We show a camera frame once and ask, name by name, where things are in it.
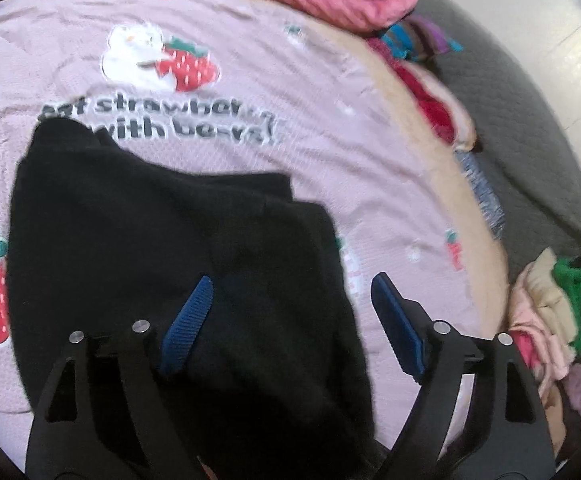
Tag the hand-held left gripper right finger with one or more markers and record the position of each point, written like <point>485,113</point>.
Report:
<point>395,321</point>

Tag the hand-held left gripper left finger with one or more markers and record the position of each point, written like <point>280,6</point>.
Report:
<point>188,325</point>

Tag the black sweatshirt with orange cuffs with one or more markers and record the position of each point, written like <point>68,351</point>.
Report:
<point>145,230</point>

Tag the beige folded garment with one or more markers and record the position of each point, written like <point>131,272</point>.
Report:
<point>545,290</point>

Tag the blue patterned cloth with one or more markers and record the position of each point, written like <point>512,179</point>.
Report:
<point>485,195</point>

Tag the pink strawberry printed bedspread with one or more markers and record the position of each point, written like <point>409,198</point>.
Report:
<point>295,185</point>

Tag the bright green folded garment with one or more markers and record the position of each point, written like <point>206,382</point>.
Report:
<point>573,300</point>

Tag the red cloth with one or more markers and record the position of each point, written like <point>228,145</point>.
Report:
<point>430,106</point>

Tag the grey quilted mattress cover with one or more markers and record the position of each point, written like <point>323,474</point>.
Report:
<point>510,125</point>

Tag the striped colourful cloth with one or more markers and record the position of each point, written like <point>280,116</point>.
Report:
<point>405,37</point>

